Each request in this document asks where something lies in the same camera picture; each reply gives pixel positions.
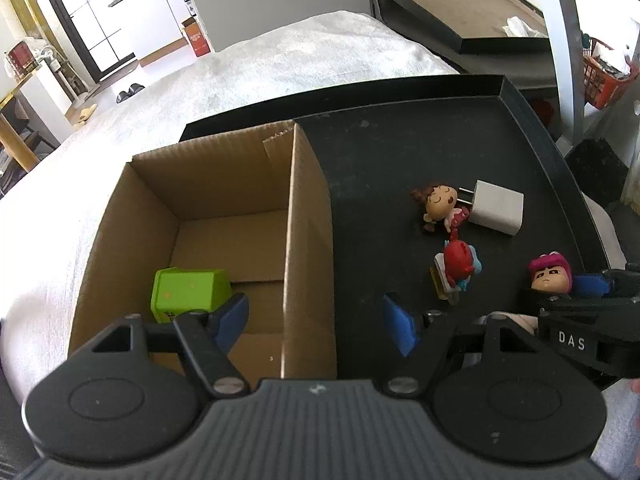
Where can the red box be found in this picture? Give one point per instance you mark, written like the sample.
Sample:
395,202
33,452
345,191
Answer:
20,57

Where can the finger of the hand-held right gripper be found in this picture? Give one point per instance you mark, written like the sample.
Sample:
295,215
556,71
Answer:
595,305
592,283

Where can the beige slipper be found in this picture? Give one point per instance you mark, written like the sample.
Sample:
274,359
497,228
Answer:
86,114

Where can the white blanket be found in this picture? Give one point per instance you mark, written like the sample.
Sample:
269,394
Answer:
250,80

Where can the green cube toy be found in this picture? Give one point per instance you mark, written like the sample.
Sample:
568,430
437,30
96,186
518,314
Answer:
185,292

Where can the white kitchen cabinet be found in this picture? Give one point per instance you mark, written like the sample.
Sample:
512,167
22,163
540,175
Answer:
150,15

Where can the brown-lined black tray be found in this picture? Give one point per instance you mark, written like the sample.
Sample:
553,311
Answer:
450,5

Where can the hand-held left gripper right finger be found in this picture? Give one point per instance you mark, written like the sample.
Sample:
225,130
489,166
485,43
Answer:
397,325

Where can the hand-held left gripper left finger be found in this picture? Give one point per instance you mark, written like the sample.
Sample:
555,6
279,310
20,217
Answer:
232,317

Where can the black framed glass door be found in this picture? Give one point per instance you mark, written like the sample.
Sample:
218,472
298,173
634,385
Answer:
55,5

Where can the brown-haired doll figurine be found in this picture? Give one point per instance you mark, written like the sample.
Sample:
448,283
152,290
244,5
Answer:
440,202

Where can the dark spray bottle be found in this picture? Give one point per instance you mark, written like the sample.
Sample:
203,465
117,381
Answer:
189,5

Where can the brown cardboard box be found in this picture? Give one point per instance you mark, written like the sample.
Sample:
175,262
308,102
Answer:
310,210

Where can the orange cardboard box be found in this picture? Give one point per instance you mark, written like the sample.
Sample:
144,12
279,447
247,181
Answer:
197,40

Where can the black fabric bag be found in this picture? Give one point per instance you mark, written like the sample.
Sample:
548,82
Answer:
597,170

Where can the white crumpled paper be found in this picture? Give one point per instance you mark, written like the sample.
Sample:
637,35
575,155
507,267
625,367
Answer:
520,27

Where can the white plug charger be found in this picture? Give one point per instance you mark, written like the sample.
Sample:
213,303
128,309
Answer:
495,207

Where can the red fish figurine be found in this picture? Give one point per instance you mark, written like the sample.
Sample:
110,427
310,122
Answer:
457,257

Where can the gold table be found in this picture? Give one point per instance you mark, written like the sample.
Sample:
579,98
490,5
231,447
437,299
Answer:
15,145

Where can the pink-hat doll figurine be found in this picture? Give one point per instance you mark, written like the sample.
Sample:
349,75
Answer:
550,272

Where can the orange plastic basket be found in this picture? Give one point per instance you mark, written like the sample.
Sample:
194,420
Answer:
602,90

